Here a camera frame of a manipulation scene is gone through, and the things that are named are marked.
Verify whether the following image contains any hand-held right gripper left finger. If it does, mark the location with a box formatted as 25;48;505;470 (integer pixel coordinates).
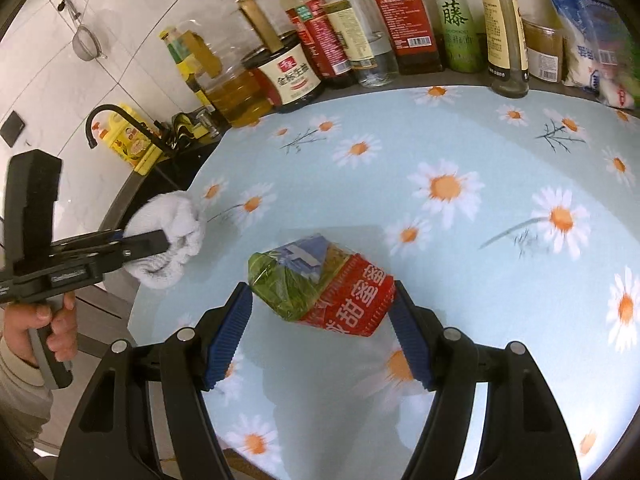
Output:
55;282;256;480

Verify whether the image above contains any small clear glass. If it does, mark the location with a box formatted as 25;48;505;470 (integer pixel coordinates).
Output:
196;107;221;138

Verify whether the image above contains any yellow green label bottle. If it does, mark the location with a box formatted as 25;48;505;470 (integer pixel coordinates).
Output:
159;26;213;108

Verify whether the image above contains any large cooking oil bottle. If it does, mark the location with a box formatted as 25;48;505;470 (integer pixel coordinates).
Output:
202;0;276;128

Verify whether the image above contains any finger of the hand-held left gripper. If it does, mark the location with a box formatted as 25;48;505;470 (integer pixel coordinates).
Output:
60;228;126;253
92;230;171;281

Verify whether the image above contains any person's left hand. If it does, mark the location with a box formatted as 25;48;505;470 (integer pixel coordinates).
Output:
0;290;78;368

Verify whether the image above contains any black faucet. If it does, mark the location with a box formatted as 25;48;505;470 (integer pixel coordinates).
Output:
85;104;173;161

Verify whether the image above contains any black wall socket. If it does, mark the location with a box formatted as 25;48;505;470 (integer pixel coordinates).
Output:
0;110;26;148

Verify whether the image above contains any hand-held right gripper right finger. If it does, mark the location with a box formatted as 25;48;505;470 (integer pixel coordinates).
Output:
387;280;586;480

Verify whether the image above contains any large soy sauce bottle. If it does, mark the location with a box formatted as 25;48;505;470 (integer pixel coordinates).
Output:
237;0;326;113

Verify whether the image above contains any dark bottle red label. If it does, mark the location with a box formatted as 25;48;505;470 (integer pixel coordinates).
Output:
265;0;358;91

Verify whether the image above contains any metal mesh strainer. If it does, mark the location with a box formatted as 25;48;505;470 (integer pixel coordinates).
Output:
65;0;108;61

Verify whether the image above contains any clear bottle red label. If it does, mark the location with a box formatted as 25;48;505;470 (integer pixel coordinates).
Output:
350;0;446;75

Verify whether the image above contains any green red snack wrapper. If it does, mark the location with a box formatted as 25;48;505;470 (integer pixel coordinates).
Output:
247;232;397;338

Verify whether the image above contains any person's left forearm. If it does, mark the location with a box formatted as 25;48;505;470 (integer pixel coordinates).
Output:
0;335;56;448

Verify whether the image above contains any yellow dish soap bottle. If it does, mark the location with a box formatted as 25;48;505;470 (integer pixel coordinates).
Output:
97;102;166;177

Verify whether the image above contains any green label oil bottle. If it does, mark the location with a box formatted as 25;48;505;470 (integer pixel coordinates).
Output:
420;0;486;73

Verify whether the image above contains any black yellow cloth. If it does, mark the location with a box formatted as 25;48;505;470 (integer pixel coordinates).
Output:
167;111;201;150

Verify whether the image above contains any white paper towel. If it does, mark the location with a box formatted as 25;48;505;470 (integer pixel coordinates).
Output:
122;191;208;291

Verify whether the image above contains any black kitchen sink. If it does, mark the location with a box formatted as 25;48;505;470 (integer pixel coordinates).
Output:
100;135;223;241

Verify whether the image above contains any clear bottle beige label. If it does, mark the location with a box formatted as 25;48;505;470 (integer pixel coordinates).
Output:
320;0;401;88

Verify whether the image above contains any white blue salt bag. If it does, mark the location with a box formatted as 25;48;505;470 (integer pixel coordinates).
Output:
547;0;640;111

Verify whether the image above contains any floral light blue tablecloth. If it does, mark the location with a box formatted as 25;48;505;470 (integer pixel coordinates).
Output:
127;82;640;480

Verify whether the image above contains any small glass jar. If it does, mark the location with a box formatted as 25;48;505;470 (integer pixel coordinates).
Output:
520;16;566;83

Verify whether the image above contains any slim bottle cream label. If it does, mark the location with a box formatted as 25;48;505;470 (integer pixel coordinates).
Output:
470;0;531;98

